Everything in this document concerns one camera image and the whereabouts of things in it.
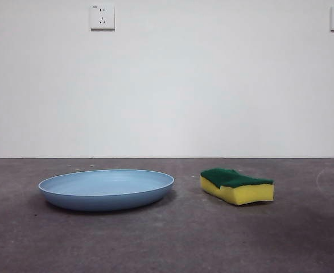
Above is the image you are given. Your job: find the blue round plate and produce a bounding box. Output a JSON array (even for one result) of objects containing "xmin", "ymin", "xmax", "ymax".
[{"xmin": 38, "ymin": 169, "xmax": 175, "ymax": 212}]

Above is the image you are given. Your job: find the yellow sponge with green pad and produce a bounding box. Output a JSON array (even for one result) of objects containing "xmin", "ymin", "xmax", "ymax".
[{"xmin": 200, "ymin": 168, "xmax": 275, "ymax": 206}]

